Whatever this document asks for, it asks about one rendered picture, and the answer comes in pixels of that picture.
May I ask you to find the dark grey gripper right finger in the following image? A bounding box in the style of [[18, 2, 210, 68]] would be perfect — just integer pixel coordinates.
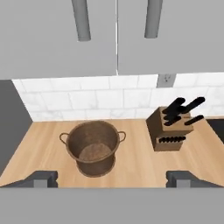
[[165, 171, 223, 189]]

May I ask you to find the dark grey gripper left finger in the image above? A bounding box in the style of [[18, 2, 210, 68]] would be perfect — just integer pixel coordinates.
[[2, 171, 59, 189]]

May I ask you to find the brown wicker basket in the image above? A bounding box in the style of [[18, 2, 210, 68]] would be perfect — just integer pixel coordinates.
[[59, 120, 127, 178]]

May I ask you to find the grey cabinet door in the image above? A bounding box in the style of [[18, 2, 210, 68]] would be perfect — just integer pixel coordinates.
[[0, 0, 118, 81], [116, 0, 224, 76]]

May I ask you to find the wooden knife block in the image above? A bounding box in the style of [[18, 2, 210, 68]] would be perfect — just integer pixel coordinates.
[[145, 96, 207, 152]]

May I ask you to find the dark grey tall appliance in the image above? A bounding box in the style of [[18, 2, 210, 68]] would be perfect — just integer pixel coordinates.
[[0, 79, 34, 177]]

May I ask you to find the black hob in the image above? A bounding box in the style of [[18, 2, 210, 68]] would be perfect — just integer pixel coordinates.
[[206, 116, 224, 137]]

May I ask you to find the grey wall outlet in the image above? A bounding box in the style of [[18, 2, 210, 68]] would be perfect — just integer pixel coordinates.
[[156, 73, 178, 88]]

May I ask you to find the grey cabinet door handle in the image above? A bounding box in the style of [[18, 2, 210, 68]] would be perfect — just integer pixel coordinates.
[[143, 0, 164, 39], [71, 0, 92, 42]]

